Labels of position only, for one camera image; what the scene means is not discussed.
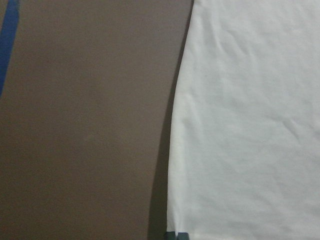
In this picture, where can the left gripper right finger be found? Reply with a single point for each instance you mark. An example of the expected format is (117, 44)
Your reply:
(183, 236)

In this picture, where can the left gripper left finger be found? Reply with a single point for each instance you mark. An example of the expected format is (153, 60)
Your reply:
(170, 235)

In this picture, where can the cream long-sleeve cat shirt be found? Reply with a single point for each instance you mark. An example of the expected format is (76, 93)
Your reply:
(244, 155)

